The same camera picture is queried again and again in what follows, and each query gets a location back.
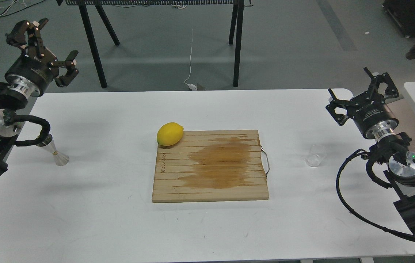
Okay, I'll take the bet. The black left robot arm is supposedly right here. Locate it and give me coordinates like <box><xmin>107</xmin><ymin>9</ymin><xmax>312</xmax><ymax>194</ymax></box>
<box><xmin>0</xmin><ymin>18</ymin><xmax>79</xmax><ymax>176</ymax></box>

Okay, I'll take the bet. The white charging cable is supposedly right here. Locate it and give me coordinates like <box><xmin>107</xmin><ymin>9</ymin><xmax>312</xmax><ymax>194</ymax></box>
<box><xmin>183</xmin><ymin>29</ymin><xmax>198</xmax><ymax>91</ymax></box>

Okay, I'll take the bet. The wooden cutting board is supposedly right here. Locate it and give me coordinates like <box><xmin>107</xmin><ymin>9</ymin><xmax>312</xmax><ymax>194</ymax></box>
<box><xmin>151</xmin><ymin>130</ymin><xmax>269</xmax><ymax>203</ymax></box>

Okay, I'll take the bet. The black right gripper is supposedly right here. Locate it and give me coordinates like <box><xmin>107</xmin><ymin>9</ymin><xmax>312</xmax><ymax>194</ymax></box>
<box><xmin>325</xmin><ymin>67</ymin><xmax>400</xmax><ymax>140</ymax></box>

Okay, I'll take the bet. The yellow lemon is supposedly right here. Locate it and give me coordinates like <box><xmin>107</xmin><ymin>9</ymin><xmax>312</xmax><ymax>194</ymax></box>
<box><xmin>156</xmin><ymin>122</ymin><xmax>184</xmax><ymax>146</ymax></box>

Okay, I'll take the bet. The black metal trestle table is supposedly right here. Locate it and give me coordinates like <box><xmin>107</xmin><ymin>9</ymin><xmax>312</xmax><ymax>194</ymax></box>
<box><xmin>57</xmin><ymin>0</ymin><xmax>252</xmax><ymax>89</ymax></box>

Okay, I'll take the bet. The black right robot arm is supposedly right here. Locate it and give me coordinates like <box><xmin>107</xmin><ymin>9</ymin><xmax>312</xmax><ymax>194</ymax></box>
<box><xmin>326</xmin><ymin>67</ymin><xmax>415</xmax><ymax>243</ymax></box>

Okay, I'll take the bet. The steel double jigger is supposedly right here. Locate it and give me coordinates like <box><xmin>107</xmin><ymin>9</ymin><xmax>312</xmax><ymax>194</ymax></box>
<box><xmin>36</xmin><ymin>134</ymin><xmax>69</xmax><ymax>166</ymax></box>

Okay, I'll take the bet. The clear glass cup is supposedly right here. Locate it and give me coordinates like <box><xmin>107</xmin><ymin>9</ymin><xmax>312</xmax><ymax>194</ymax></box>
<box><xmin>305</xmin><ymin>144</ymin><xmax>327</xmax><ymax>167</ymax></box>

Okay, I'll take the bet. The black equipment cart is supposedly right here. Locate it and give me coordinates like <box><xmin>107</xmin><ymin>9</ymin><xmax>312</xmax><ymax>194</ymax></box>
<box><xmin>382</xmin><ymin>0</ymin><xmax>415</xmax><ymax>38</ymax></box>

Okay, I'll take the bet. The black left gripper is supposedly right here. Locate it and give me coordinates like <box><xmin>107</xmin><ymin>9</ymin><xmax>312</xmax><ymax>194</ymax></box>
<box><xmin>4</xmin><ymin>18</ymin><xmax>79</xmax><ymax>98</ymax></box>

